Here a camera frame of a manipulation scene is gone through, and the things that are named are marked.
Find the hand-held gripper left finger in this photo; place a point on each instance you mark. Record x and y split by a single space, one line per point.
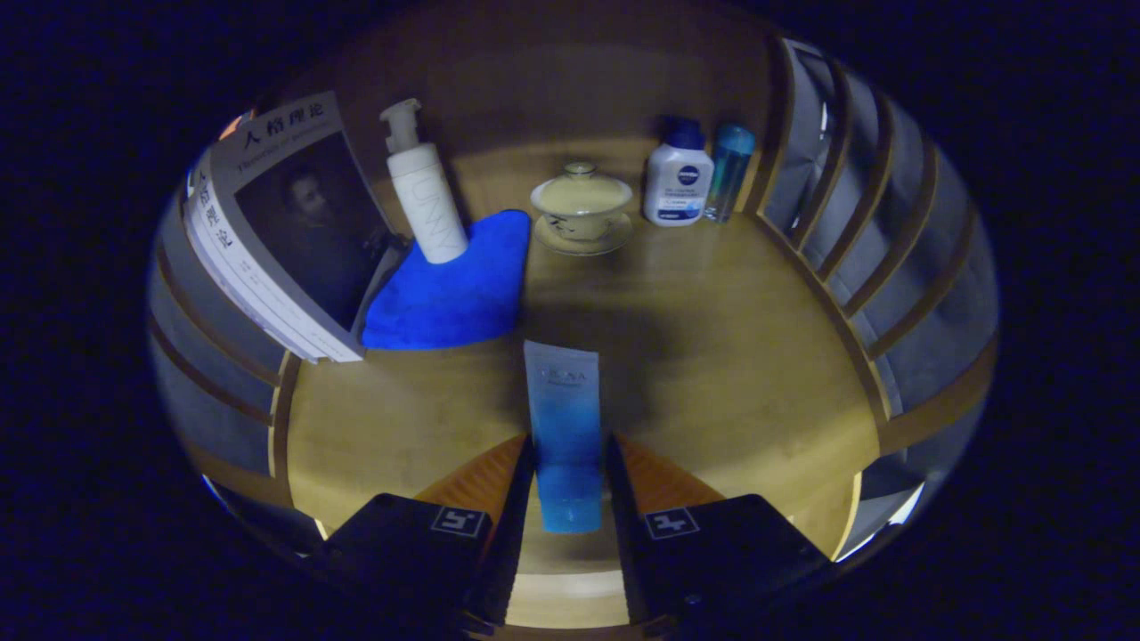
512 534

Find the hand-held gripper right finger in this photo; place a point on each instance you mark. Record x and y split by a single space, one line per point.
623 534

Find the blue white cosmetic tube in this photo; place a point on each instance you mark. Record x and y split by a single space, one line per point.
563 409

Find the wooden countertop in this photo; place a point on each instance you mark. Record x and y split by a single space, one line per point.
712 356

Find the wooden cabinet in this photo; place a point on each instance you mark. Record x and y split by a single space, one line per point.
579 80

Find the blue cloth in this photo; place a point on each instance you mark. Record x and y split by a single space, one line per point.
454 294

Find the beige lidded tea bowl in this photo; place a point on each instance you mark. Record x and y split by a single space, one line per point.
581 200

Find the white pump bottle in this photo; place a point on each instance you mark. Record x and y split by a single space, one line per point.
427 205

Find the white lotion bottle blue cap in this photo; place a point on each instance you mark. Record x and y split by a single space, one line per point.
677 178

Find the white book with portrait cover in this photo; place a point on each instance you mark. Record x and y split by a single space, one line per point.
312 231

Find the slim teal bottle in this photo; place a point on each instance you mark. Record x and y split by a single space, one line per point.
730 169

